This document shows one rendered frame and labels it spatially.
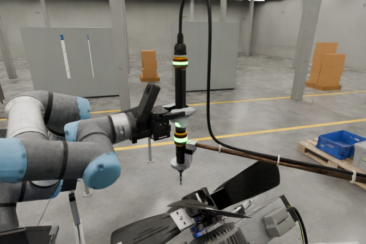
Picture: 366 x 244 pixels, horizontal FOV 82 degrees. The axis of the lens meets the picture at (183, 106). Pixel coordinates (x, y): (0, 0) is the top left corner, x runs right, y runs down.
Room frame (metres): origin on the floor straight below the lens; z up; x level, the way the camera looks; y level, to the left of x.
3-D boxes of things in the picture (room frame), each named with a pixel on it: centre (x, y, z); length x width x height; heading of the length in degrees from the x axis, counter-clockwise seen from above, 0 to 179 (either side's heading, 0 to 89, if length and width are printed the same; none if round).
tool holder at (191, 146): (0.62, 0.00, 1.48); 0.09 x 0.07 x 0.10; 66
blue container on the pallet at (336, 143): (2.88, -2.46, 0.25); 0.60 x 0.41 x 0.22; 111
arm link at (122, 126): (0.52, 0.17, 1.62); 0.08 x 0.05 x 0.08; 31
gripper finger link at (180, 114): (0.57, 0.04, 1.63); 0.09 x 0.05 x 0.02; 111
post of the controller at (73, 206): (0.89, 0.59, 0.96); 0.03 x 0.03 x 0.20; 31
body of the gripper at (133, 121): (0.57, 0.10, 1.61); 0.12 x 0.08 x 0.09; 121
